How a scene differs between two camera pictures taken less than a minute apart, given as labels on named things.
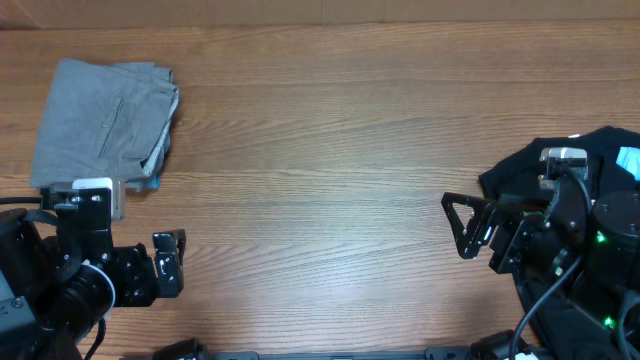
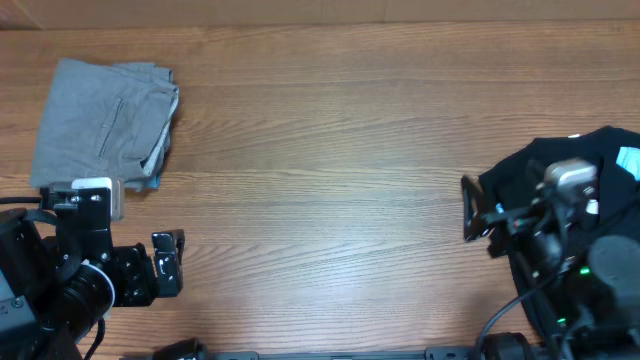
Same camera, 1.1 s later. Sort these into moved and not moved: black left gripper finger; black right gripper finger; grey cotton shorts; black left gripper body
Moved: black right gripper finger
Not moved: black left gripper body; grey cotton shorts; black left gripper finger
